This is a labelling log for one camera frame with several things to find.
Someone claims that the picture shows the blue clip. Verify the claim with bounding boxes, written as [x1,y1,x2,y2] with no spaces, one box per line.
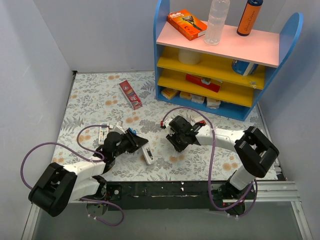
[128,127,137,135]

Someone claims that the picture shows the floral table mat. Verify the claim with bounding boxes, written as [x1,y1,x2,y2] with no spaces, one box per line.
[46,71,279,182]

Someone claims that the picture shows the purple cable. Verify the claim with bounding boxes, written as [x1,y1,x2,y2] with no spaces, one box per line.
[161,106,258,217]
[20,124,125,227]

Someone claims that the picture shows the clear plastic bottle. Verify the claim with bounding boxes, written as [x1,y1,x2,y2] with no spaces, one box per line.
[204,0,230,45]

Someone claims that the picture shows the white pack right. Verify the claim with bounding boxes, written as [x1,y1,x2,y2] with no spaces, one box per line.
[206,97,221,110]

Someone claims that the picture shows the aluminium rail frame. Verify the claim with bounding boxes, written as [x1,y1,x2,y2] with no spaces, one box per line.
[22,180,312,240]

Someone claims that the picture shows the red white remote control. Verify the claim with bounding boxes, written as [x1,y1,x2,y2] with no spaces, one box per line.
[194,116,207,125]

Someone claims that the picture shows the black base bar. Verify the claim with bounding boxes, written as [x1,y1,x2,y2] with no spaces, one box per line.
[77,180,256,212]

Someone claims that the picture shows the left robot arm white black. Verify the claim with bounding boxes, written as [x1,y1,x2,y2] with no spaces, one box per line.
[28,129,149,217]

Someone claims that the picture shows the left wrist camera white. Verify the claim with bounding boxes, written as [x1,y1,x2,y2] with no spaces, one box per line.
[113,120,125,134]

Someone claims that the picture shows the white remote with screen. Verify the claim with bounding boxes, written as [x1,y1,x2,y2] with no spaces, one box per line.
[98,122,110,146]

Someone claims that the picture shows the white paper roll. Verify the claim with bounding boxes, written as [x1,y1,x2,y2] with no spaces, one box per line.
[178,48,202,65]

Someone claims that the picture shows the red toothpaste box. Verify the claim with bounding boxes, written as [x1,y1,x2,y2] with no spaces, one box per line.
[119,80,143,110]

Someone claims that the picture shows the orange cylindrical bottle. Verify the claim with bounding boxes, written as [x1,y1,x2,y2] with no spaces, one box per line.
[236,0,263,36]

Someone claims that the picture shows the blue shelf unit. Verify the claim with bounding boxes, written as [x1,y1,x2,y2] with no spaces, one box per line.
[153,0,304,121]

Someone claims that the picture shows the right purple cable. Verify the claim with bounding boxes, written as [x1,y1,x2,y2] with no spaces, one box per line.
[161,106,258,217]

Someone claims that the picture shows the red box on shelf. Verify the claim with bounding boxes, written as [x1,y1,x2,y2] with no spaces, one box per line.
[185,74,222,93]

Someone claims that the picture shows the orange razor box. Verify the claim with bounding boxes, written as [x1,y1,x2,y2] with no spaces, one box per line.
[167,9,207,41]

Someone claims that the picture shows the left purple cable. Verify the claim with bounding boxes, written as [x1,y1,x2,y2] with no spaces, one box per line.
[20,124,125,227]

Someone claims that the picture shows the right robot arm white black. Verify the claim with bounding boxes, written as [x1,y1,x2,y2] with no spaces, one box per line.
[160,115,280,199]

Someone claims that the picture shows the yellow white pack middle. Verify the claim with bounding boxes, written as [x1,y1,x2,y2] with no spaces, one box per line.
[179,91,205,104]

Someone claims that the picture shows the yellow soap pack left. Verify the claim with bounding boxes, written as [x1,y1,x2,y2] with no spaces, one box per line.
[161,87,180,100]

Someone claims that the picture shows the blue white can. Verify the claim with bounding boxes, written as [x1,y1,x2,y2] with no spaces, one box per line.
[231,59,258,76]

